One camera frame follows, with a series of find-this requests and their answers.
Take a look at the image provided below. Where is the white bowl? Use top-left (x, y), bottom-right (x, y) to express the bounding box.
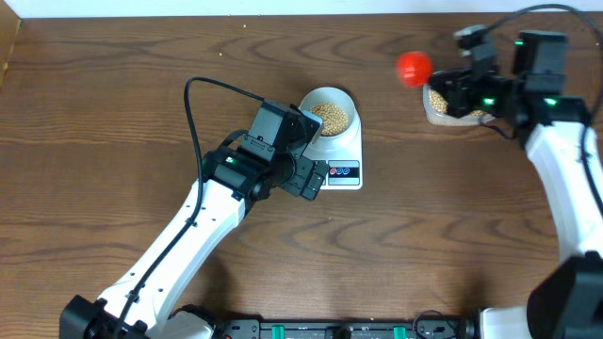
top-left (300, 87), bottom-right (357, 137)

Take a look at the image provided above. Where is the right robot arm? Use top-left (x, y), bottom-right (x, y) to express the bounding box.
top-left (426, 25), bottom-right (602, 338)

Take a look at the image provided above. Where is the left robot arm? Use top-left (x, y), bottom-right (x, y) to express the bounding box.
top-left (59, 145), bottom-right (329, 338)

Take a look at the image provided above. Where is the white digital kitchen scale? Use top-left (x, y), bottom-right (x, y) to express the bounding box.
top-left (303, 105), bottom-right (364, 190)

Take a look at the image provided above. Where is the clear plastic soybean container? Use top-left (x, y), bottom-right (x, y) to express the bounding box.
top-left (422, 85), bottom-right (494, 127)

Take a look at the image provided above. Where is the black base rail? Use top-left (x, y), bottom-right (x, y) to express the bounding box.
top-left (169, 305), bottom-right (481, 339)

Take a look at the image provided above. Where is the red measuring scoop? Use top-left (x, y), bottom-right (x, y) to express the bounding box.
top-left (396, 51), bottom-right (432, 88)

